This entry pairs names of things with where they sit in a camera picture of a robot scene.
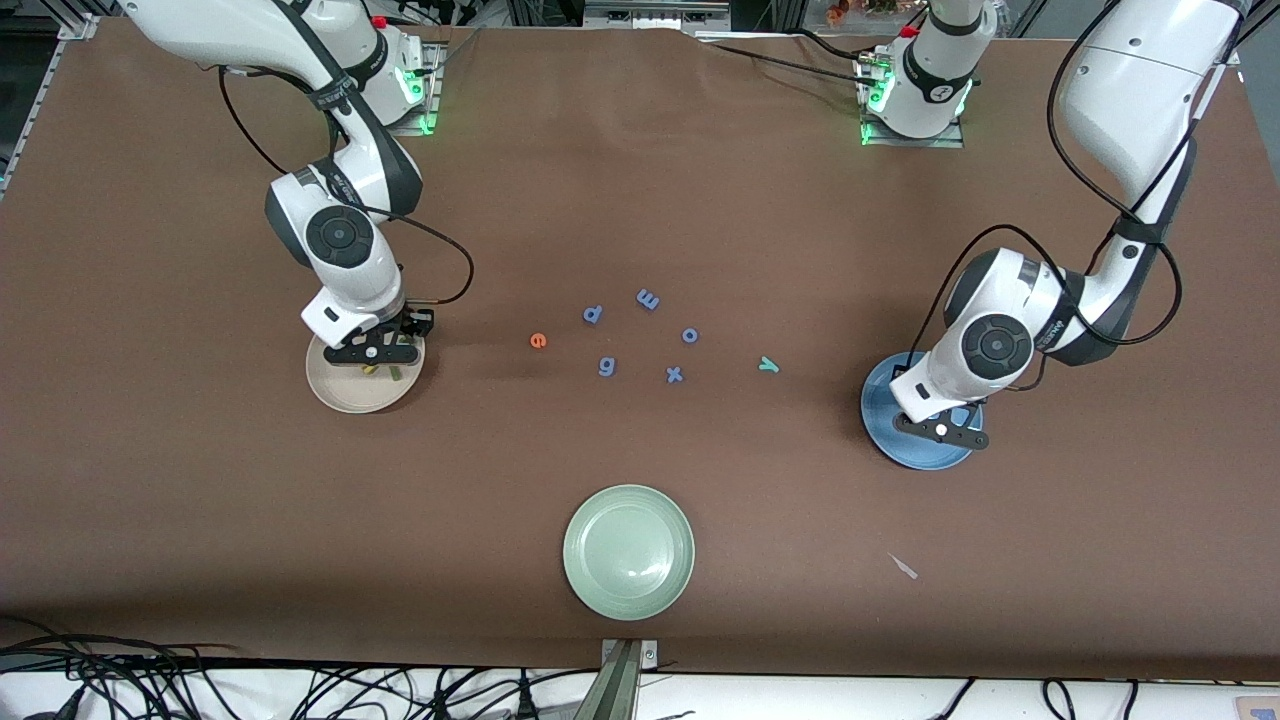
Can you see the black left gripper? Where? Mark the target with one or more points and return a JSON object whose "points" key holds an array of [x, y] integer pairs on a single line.
{"points": [[896, 371]]}

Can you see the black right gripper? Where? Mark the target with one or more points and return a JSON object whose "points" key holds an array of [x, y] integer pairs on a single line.
{"points": [[416, 323]]}

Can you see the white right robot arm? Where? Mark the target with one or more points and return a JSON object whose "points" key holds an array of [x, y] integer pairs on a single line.
{"points": [[340, 235]]}

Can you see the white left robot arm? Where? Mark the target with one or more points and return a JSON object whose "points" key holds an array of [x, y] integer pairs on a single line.
{"points": [[1000, 345]]}

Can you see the blue round plate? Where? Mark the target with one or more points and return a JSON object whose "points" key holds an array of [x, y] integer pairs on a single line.
{"points": [[880, 430]]}

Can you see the beige brown round plate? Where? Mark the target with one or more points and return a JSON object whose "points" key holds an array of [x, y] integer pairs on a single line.
{"points": [[360, 395]]}

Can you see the blue foam letter p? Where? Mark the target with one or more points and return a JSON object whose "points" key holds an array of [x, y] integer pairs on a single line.
{"points": [[588, 320]]}

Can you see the small white paper scrap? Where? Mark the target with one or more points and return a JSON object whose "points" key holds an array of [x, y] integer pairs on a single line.
{"points": [[903, 566]]}

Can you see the blue foam letter m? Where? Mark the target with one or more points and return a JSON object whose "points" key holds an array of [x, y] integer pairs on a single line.
{"points": [[648, 299]]}

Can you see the brown table cover sheet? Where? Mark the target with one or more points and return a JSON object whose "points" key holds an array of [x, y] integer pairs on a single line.
{"points": [[640, 200]]}

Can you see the green round plate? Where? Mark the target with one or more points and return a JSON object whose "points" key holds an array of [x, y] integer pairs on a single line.
{"points": [[628, 552]]}

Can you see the orange background object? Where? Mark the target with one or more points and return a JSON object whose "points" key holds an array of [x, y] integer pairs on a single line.
{"points": [[850, 10]]}

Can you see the grey metal box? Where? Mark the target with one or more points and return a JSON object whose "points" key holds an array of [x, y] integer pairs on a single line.
{"points": [[655, 14]]}

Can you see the beige box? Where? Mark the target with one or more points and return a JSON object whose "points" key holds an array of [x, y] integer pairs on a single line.
{"points": [[1258, 708]]}

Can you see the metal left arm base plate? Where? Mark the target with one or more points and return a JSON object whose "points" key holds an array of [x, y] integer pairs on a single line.
{"points": [[915, 142]]}

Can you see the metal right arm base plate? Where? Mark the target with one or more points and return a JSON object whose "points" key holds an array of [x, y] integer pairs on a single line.
{"points": [[430, 75]]}

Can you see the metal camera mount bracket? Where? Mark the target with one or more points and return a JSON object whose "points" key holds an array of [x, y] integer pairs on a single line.
{"points": [[622, 680]]}

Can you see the aluminium table edge rail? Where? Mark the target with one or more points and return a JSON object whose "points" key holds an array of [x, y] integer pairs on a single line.
{"points": [[78, 28]]}

